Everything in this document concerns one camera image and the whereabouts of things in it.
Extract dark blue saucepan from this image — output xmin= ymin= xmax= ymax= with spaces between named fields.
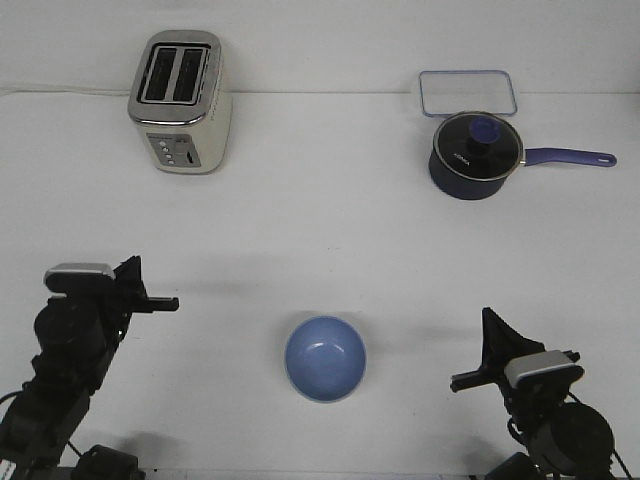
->
xmin=428 ymin=148 xmax=617 ymax=200

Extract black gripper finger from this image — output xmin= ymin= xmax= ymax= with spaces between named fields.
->
xmin=114 ymin=255 xmax=148 ymax=300
xmin=480 ymin=307 xmax=545 ymax=373

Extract silver two-slot toaster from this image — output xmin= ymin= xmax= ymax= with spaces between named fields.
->
xmin=128 ymin=30 xmax=233 ymax=175

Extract glass pot lid blue knob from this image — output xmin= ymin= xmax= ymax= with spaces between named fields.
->
xmin=434 ymin=111 xmax=524 ymax=181

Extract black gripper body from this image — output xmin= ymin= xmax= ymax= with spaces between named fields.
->
xmin=450 ymin=344 xmax=583 ymax=415
xmin=47 ymin=279 xmax=179 ymax=345

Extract blue bowl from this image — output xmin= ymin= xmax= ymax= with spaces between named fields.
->
xmin=284 ymin=316 xmax=367 ymax=403

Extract clear container lid blue rim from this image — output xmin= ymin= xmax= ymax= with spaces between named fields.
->
xmin=418 ymin=69 xmax=518 ymax=118

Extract white toaster power cord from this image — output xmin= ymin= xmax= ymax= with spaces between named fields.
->
xmin=0 ymin=85 xmax=133 ymax=97

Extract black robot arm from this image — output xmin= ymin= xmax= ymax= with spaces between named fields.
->
xmin=1 ymin=256 xmax=179 ymax=479
xmin=450 ymin=307 xmax=632 ymax=479

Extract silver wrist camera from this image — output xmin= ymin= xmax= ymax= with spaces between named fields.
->
xmin=504 ymin=350 xmax=584 ymax=389
xmin=43 ymin=262 xmax=115 ymax=294

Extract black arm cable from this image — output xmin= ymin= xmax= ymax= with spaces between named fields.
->
xmin=507 ymin=392 xmax=632 ymax=480

